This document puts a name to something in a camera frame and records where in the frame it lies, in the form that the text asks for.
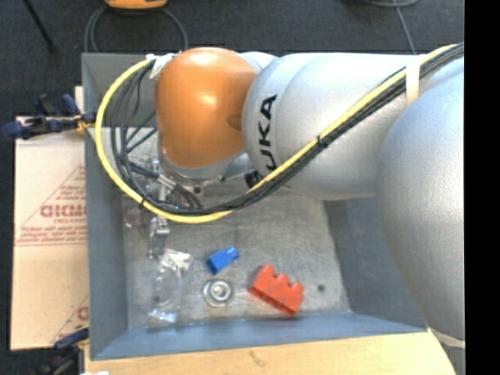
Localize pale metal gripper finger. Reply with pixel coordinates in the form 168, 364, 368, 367
147, 216, 172, 260

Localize pale purple clear thing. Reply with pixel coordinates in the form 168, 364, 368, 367
123, 205, 145, 229

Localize clear plastic glasses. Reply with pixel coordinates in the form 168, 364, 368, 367
147, 248, 195, 324

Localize blue toy block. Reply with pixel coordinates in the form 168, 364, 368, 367
205, 245, 240, 276

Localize grey metal bin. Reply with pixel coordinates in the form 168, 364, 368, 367
80, 52, 430, 362

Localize brown cardboard board, red print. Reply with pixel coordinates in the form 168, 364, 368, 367
9, 116, 91, 352

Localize red toy brick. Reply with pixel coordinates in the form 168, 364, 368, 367
248, 263, 305, 318

